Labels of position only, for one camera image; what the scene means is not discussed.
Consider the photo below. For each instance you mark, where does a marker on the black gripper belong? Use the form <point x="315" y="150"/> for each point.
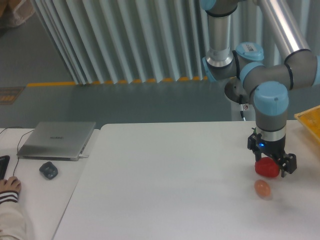
<point x="275" y="150"/>

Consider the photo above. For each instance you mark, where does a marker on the red bell pepper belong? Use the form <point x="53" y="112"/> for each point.
<point x="267" y="167"/>

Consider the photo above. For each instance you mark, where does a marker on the white striped sleeve forearm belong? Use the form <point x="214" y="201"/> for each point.
<point x="13" y="225"/>

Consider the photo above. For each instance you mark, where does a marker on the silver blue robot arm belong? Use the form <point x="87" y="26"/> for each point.
<point x="266" y="88"/>

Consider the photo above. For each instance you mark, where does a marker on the person's hand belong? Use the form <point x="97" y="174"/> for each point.
<point x="12" y="184"/>

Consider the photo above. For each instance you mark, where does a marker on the brown egg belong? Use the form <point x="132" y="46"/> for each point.
<point x="262" y="188"/>

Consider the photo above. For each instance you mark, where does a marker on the yellow plastic basket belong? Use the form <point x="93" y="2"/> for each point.
<point x="310" y="119"/>

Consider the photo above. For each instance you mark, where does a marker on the white folding partition screen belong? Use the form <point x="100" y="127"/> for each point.
<point x="130" y="40"/>

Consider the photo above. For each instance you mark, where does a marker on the dark grey earbuds case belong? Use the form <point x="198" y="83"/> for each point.
<point x="49" y="170"/>

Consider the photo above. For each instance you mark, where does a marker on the silver closed laptop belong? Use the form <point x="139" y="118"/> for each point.
<point x="57" y="140"/>

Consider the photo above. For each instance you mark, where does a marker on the black keyboard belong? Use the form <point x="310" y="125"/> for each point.
<point x="4" y="162"/>

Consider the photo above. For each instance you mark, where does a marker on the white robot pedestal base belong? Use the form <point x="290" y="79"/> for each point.
<point x="240" y="108"/>

